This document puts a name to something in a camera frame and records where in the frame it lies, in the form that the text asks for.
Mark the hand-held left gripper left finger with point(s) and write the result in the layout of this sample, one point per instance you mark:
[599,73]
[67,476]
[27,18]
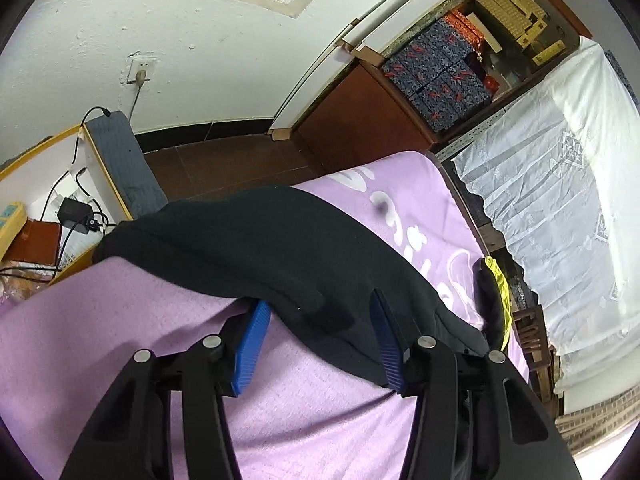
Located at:
[252,345]

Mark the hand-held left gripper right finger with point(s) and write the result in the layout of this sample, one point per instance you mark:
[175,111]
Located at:
[387,340]

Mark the black garment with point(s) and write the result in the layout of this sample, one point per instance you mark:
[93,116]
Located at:
[250,245]

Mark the yellow and black cloth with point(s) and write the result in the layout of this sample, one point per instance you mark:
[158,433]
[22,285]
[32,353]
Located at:
[495,280]

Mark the purple printed blanket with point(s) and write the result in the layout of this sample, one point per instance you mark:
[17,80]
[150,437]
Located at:
[125,320]

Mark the dark wooden chair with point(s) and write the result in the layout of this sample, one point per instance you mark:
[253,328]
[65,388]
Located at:
[532,335]

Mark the grey cushion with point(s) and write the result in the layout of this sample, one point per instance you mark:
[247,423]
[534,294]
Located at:
[125,165]

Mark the black power adapter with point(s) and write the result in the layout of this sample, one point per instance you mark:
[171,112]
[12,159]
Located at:
[74,210]

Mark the white lace cloth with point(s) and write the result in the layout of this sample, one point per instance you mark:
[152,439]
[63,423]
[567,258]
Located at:
[550,185]

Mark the brown wooden cabinet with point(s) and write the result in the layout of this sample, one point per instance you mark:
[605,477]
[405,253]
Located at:
[360,110]

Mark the brown leather wallet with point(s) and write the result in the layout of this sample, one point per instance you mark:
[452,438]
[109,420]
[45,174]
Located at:
[35,240]

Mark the stack of blue patterned boxes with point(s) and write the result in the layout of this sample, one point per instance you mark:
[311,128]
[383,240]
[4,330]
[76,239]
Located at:
[440,85]

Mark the small red box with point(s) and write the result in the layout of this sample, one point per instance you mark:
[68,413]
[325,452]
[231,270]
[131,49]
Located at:
[491,83]

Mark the white boards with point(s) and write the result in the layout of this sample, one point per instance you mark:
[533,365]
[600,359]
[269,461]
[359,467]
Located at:
[320,70]

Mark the orange patterned boxes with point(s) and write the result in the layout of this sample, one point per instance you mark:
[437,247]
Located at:
[465,27]

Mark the stack of yellow boxes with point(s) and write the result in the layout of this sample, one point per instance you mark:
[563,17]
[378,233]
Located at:
[505,15]

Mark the grey metal shelf rail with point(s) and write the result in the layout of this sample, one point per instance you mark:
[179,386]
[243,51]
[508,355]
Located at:
[470,135]

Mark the white wall socket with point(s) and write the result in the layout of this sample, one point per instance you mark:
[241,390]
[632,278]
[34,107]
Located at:
[141,67]

